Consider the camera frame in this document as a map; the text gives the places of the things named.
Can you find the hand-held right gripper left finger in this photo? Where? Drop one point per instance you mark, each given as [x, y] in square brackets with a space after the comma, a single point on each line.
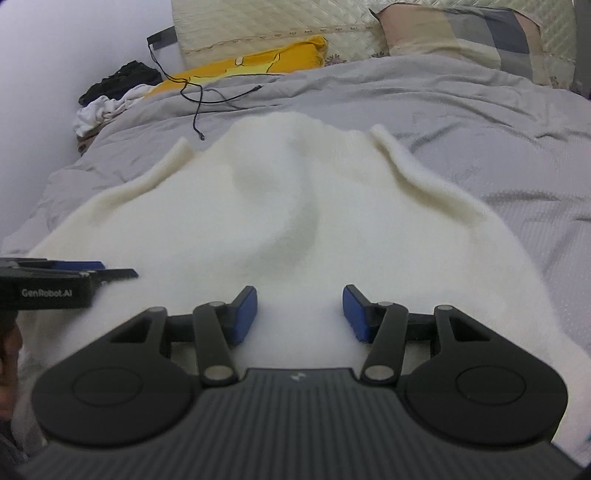
[245, 316]

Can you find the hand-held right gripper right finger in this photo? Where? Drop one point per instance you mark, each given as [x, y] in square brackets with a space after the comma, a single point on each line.
[354, 318]

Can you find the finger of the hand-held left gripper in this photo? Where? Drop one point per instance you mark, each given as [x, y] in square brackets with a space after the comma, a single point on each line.
[78, 265]
[115, 274]

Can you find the white sweater with blue stripes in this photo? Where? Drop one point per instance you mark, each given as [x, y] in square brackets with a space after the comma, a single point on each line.
[323, 207]

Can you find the white clothes pile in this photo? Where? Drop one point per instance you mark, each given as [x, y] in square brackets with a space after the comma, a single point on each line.
[101, 110]

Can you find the black clothes pile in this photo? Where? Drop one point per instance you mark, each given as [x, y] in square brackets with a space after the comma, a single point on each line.
[120, 78]

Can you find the person's left hand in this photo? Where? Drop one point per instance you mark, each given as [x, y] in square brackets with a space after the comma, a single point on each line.
[9, 355]

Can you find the light dotted bed sheet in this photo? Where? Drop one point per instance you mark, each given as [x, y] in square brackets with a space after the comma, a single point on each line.
[554, 230]

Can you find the grey duvet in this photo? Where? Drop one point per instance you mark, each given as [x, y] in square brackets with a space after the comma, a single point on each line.
[461, 106]

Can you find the yellow pillow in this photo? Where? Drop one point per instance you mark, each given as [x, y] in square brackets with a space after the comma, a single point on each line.
[286, 57]

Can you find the cream quilted headboard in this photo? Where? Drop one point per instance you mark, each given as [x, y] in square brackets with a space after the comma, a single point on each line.
[277, 23]

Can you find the plaid pillow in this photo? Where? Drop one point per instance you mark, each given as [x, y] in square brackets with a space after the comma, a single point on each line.
[461, 37]

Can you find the grey bedside cabinet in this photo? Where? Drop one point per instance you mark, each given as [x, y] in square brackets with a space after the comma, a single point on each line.
[582, 37]

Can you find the black wall fixture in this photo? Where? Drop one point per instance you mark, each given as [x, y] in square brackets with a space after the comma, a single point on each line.
[161, 37]

